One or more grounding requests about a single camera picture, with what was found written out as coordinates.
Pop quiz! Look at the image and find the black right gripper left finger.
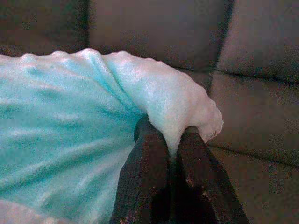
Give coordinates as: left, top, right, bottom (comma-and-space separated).
109, 115, 178, 224

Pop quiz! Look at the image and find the turquoise dotted plush pillow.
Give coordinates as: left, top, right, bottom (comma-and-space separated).
0, 48, 224, 224

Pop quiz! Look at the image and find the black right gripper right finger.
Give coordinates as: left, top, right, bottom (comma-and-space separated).
177, 126, 249, 224

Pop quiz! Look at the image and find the dark green leather sofa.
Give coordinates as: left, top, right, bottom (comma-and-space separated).
0, 0, 299, 224

